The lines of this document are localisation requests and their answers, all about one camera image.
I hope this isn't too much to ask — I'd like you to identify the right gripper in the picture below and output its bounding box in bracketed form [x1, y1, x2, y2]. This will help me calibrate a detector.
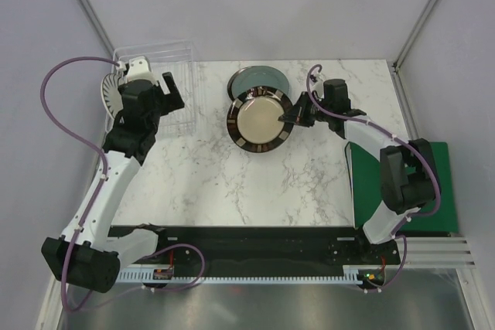
[280, 91, 332, 127]

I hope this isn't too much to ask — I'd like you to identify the black striped rim plate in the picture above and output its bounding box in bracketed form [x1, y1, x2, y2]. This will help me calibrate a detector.
[226, 86, 294, 153]

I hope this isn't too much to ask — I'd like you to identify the teal green plate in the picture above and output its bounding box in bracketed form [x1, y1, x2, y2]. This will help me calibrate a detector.
[236, 66, 290, 95]

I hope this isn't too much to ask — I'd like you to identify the brown rim cream plate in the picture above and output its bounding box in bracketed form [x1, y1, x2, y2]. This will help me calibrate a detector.
[227, 73, 242, 101]

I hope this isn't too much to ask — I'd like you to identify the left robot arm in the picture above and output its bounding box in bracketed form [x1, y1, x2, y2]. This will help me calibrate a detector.
[41, 72, 185, 293]

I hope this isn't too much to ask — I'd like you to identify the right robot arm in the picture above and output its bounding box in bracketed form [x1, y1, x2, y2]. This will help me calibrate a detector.
[279, 79, 441, 264]

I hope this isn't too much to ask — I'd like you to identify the white black radial plate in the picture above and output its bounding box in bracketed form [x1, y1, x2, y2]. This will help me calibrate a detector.
[101, 73, 124, 119]

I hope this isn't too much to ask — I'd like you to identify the green binder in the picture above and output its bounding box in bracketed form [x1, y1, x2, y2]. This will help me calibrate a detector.
[345, 142, 459, 236]

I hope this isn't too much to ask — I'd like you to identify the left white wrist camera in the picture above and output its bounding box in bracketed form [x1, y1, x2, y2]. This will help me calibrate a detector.
[116, 56, 159, 86]

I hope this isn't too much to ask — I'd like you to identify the white wire dish rack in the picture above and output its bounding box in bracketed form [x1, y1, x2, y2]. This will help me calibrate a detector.
[113, 40, 196, 139]

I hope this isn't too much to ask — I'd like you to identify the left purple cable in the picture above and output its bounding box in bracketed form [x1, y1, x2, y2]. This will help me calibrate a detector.
[40, 56, 206, 312]

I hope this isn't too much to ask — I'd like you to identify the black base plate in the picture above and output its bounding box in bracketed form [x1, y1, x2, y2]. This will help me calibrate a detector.
[142, 225, 401, 277]

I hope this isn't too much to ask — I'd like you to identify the white cable duct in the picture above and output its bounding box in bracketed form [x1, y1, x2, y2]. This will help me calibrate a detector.
[116, 264, 384, 285]

